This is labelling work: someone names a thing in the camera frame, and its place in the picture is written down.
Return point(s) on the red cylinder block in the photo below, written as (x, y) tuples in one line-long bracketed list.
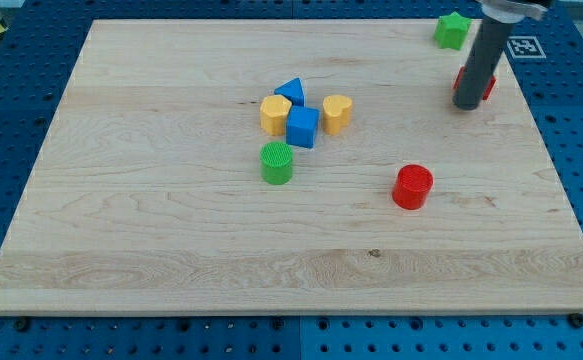
[(412, 186)]

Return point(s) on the light wooden board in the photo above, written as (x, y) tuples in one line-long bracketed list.
[(147, 199)]

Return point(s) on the green cylinder block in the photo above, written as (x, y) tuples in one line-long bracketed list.
[(276, 160)]

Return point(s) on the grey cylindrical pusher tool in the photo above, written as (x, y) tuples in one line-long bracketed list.
[(481, 63)]

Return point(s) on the red star block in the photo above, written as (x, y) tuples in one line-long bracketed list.
[(490, 85)]

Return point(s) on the yellow hexagon block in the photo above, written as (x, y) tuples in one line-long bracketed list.
[(274, 111)]

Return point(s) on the blue cube block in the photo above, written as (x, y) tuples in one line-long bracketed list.
[(301, 126)]

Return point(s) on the white fiducial marker tag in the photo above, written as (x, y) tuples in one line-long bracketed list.
[(525, 47)]

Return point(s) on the blue triangle block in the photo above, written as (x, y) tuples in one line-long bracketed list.
[(293, 91)]

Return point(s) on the white tool mount collar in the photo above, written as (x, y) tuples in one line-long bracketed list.
[(513, 11)]

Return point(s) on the green star block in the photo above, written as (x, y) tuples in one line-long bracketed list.
[(451, 31)]

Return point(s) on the yellow heart block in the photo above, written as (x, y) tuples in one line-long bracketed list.
[(336, 113)]

